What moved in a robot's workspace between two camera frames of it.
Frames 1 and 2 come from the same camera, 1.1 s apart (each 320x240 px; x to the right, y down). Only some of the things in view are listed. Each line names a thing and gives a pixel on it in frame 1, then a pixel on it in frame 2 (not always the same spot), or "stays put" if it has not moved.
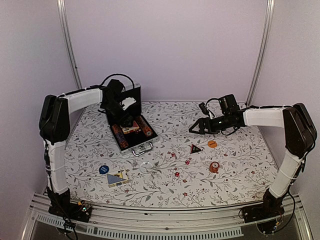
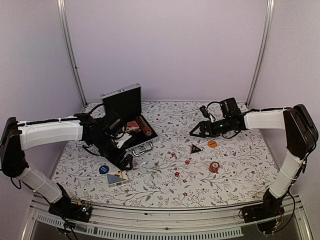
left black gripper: [120, 119] to [122, 166]
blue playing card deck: [115, 178] stays put
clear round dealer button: [146, 167] stays put
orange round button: [212, 144] stays put
